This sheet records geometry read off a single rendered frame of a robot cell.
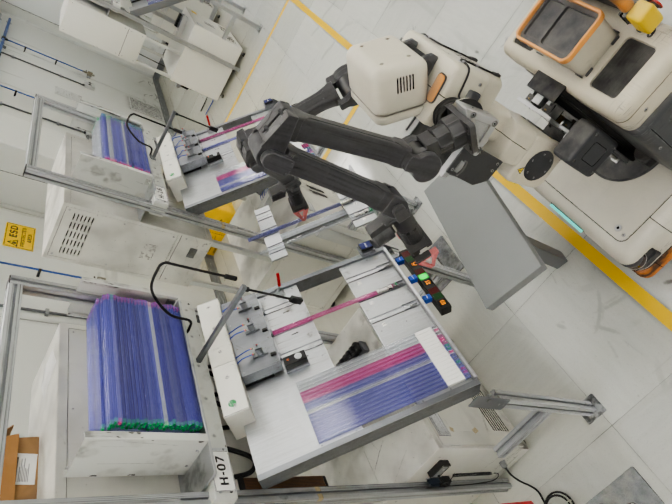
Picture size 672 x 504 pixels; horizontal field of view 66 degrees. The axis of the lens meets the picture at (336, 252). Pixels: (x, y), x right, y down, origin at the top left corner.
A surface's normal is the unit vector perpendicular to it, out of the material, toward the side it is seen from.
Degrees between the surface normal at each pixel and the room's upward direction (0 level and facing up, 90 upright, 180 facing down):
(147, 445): 90
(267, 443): 48
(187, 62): 90
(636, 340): 0
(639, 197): 0
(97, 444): 90
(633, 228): 0
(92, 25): 90
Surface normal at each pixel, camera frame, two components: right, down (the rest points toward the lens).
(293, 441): -0.14, -0.72
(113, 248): 0.36, 0.61
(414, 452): -0.77, -0.23
